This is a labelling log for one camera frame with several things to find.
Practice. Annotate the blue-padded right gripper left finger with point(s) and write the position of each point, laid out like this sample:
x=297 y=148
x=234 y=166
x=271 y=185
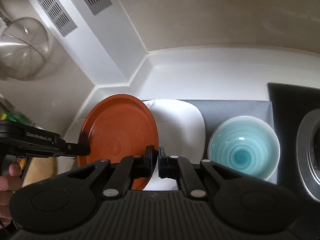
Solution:
x=128 y=170

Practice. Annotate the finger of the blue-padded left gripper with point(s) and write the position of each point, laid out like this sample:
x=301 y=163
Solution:
x=74 y=150

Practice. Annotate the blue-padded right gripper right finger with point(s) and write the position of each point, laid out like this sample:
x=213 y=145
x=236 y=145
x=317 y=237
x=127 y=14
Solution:
x=180 y=169

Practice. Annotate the brown round plate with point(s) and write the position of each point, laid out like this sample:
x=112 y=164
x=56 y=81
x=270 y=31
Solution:
x=119 y=126

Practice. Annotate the light blue ceramic bowl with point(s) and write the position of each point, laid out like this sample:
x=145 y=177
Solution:
x=246 y=144

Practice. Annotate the person's left hand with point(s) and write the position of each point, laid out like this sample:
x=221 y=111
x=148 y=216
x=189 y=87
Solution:
x=9 y=184

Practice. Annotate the yellow green snack bag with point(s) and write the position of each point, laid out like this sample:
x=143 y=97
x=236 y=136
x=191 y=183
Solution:
x=16 y=116

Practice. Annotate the round wooden cutting board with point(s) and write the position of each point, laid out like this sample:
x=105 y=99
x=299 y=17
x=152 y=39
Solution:
x=40 y=169

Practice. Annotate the white square plate far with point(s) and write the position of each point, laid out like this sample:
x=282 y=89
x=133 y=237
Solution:
x=181 y=128

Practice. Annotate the grey counter mat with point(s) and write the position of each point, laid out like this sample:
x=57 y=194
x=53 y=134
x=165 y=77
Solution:
x=215 y=112

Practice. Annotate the metal mesh strainer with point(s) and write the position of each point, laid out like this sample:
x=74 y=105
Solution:
x=24 y=47

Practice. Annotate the black gas stove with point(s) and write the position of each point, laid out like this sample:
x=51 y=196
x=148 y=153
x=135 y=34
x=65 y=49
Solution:
x=290 y=104

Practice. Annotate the silver gas burner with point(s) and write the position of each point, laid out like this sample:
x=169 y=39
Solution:
x=307 y=153

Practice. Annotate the grey wall vent grille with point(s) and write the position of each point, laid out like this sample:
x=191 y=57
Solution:
x=58 y=16

